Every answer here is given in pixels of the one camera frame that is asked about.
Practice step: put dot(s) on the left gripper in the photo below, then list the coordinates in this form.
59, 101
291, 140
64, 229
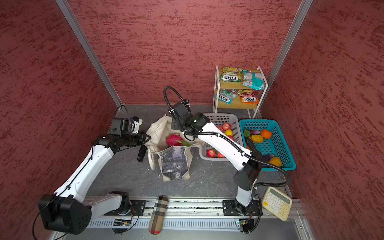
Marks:
142, 141

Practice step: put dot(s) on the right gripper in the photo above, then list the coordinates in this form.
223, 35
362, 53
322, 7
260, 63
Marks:
176, 123

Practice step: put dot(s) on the pink dragon fruit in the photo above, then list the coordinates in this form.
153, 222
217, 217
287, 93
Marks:
176, 140

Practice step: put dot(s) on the cream canvas tote bag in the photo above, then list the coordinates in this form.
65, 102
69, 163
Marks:
174, 162

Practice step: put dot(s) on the yellow Fox's candy bag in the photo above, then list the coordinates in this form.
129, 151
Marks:
232, 74

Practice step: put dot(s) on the orange Fox's candy bag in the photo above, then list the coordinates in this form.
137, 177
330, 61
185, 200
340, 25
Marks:
249, 99

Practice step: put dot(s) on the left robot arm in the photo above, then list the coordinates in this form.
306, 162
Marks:
69, 210

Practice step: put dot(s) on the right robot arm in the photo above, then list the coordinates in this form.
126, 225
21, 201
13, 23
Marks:
201, 127

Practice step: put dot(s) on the green Fox's candy bag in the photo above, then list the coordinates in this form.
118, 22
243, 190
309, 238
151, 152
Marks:
227, 95

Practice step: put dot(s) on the teal snack bag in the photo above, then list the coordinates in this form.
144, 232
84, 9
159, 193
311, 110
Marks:
253, 80

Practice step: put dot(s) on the black remote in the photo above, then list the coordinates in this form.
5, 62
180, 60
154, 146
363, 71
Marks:
142, 152

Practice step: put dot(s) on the red apple top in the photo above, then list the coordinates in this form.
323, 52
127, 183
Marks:
226, 126

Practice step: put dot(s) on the red apple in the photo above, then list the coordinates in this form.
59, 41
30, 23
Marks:
226, 126
211, 153

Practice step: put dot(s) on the red apple front left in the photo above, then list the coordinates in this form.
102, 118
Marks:
211, 153

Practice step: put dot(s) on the white plastic basket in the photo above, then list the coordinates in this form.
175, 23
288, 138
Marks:
232, 150

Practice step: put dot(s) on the white wooden shelf rack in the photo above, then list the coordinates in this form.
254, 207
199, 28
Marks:
253, 110

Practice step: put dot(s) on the yellow vegetable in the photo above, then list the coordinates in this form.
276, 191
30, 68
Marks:
257, 139

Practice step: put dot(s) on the orange pumpkin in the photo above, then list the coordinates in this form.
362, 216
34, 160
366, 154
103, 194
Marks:
266, 134

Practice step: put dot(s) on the plaid pouch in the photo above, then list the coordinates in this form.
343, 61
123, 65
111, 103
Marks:
158, 215

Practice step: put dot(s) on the teal plastic basket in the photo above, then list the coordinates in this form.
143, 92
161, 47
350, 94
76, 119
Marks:
276, 145

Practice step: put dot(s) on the yellow bell pepper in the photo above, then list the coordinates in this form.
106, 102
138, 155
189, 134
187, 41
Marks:
276, 162

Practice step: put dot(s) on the cream calculator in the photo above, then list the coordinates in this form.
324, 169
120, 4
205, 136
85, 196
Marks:
277, 203

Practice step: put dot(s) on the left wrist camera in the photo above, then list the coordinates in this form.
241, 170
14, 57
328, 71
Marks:
125, 126

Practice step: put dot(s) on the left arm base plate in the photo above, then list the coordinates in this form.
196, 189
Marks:
136, 208

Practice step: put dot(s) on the aluminium rail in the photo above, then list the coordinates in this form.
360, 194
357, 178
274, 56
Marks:
201, 208

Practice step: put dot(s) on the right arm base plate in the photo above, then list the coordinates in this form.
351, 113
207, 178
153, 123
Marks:
232, 208

